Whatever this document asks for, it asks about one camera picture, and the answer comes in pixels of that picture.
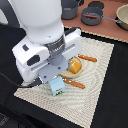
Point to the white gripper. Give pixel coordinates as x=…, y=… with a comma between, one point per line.
x=46, y=60

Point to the light blue toy cup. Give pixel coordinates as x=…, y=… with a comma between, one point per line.
x=57, y=86

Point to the orange toy bread loaf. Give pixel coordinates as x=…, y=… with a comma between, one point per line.
x=75, y=66

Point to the brown toy sausage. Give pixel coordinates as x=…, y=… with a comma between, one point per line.
x=91, y=16

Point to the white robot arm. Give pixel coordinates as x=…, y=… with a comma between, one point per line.
x=41, y=19

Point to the beige round plate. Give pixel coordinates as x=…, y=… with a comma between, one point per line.
x=71, y=75

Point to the woven beige placemat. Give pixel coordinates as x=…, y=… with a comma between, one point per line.
x=76, y=105

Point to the dark grey pot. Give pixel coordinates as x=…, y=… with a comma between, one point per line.
x=70, y=8

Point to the pink brown mat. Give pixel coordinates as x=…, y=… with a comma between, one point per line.
x=106, y=28

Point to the black round lid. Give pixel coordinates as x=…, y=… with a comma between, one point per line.
x=98, y=4

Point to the beige pan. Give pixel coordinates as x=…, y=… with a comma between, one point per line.
x=122, y=15

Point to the fork with orange handle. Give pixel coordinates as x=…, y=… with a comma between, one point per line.
x=76, y=84

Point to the knife with orange handle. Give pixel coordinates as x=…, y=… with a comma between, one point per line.
x=87, y=58

